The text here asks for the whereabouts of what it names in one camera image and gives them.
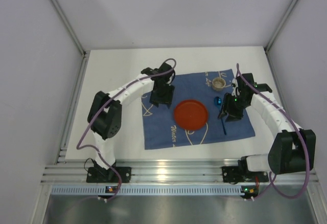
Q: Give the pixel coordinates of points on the perforated grey cable duct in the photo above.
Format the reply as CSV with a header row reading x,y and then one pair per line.
x,y
154,190

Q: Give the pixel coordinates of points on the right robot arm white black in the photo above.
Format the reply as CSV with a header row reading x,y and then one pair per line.
x,y
293,148

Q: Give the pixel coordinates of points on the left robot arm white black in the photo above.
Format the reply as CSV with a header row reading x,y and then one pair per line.
x,y
105,115

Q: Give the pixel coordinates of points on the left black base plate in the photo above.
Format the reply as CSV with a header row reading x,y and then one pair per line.
x,y
97,174

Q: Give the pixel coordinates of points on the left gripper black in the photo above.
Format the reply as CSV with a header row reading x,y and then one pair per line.
x,y
161,98

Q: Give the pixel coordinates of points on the small beige cup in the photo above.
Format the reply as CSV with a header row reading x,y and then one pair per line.
x,y
218,84

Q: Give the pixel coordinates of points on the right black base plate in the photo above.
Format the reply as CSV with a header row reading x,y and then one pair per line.
x,y
241,174

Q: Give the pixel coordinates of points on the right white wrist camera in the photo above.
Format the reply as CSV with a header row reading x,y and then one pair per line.
x,y
234,85

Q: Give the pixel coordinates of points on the aluminium mounting rail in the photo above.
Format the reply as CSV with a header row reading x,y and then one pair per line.
x,y
177,165

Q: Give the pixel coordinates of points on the left aluminium corner post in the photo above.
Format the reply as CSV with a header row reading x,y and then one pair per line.
x,y
61,14

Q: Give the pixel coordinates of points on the blue cloth placemat fish print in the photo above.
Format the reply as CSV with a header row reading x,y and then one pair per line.
x,y
161,131

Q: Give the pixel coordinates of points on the aluminium corner post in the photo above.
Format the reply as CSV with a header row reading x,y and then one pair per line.
x,y
61,14
281,23

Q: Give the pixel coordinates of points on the red round plate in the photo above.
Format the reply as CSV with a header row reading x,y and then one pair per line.
x,y
190,115

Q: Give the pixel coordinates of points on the blue metallic spoon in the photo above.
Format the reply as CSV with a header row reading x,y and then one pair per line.
x,y
218,103

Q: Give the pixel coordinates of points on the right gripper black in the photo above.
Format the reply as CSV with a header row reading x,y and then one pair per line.
x,y
230,110

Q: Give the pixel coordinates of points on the right aluminium corner post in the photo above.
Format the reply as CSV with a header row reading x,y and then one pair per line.
x,y
281,23

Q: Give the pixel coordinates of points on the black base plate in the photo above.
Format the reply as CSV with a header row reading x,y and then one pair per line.
x,y
97,174
241,174

